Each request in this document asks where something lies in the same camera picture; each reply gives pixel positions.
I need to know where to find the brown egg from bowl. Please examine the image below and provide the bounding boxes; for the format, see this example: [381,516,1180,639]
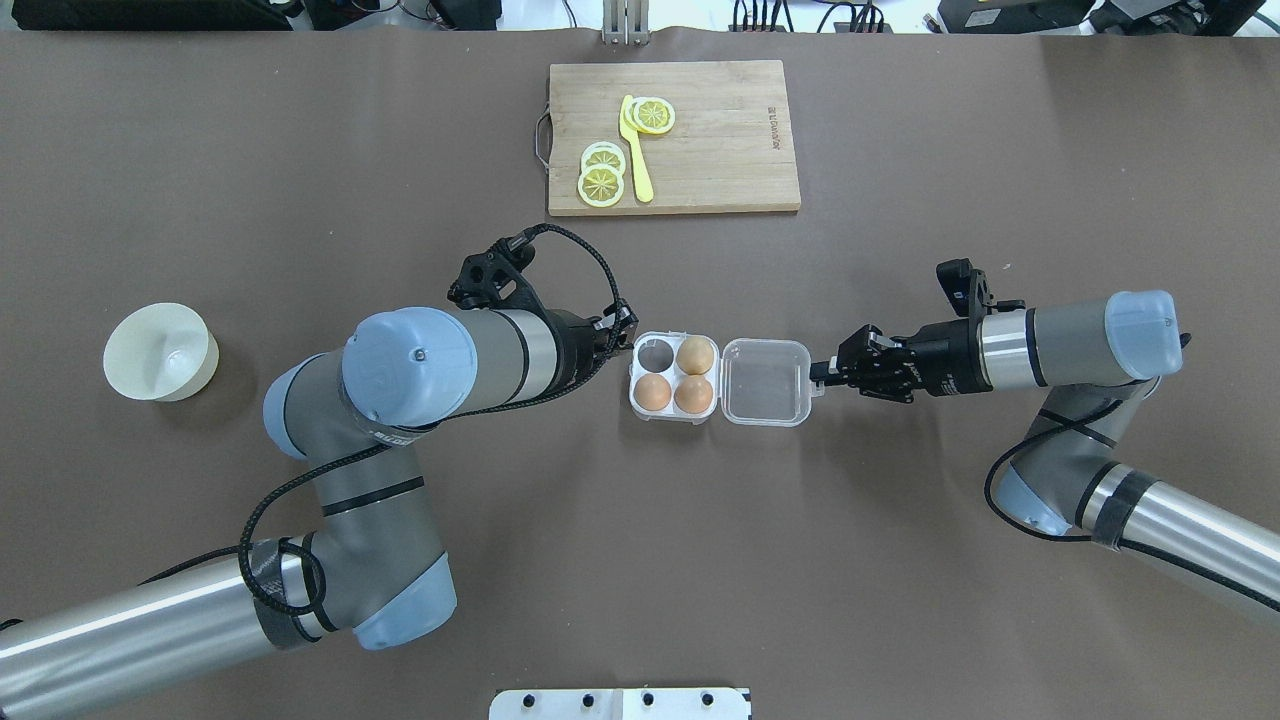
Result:
[634,373,673,413]

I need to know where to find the aluminium frame post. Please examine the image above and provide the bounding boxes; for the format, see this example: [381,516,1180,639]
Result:
[602,0,650,47]

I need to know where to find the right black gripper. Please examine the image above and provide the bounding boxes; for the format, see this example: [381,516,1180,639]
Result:
[809,320,991,404]

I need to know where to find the lemon slice by knife tip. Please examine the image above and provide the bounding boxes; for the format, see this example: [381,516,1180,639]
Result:
[626,96,676,135]

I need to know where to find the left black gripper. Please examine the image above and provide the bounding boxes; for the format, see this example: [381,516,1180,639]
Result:
[548,305,637,393]

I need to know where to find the yellow plastic knife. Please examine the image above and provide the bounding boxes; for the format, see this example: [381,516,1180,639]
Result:
[618,94,654,204]

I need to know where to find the white round bowl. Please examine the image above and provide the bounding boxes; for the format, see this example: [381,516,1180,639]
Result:
[102,302,220,402]

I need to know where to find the lemon slice back pair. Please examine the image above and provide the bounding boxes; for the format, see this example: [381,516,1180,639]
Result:
[580,141,627,173]

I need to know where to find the lemon slice pair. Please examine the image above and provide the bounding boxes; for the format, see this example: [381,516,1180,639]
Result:
[580,141,627,173]
[577,163,625,208]

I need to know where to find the lemon slice front pair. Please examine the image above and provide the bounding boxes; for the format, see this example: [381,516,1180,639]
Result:
[577,163,625,208]

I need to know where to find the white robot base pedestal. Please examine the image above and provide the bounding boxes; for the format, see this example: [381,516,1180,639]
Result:
[488,687,754,719]

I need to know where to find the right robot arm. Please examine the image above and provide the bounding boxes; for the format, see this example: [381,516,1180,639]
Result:
[809,288,1277,619]

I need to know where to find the brown egg near cell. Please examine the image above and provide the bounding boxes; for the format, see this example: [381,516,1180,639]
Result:
[675,375,716,415]

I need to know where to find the brown egg far cell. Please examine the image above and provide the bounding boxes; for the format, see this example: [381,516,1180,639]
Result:
[675,334,718,375]

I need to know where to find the wooden cutting board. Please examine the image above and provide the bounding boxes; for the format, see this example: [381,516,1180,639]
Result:
[548,59,801,217]

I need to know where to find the brown egg cell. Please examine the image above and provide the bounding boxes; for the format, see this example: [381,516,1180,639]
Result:
[675,334,718,375]
[675,375,716,415]

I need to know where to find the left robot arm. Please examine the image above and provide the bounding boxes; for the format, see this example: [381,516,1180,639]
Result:
[1,302,635,719]

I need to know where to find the clear plastic egg box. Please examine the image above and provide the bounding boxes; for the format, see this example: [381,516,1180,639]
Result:
[626,332,824,428]

